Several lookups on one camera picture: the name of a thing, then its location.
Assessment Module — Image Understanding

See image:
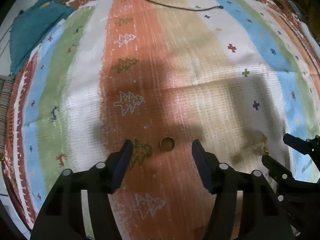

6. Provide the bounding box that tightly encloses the teal pillow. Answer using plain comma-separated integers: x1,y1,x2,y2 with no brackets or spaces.
9,0,75,76

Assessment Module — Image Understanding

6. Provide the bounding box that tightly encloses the brown striped cushion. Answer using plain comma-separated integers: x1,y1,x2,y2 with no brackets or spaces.
1,77,14,161

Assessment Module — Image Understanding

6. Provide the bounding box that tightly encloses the small black object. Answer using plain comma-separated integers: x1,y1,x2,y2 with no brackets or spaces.
273,0,284,10

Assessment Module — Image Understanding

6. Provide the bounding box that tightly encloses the small gold ring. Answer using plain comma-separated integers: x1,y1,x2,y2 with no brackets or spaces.
159,136,176,153

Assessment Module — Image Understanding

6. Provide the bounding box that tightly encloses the striped colourful mat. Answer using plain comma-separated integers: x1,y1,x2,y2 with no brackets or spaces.
22,0,320,240

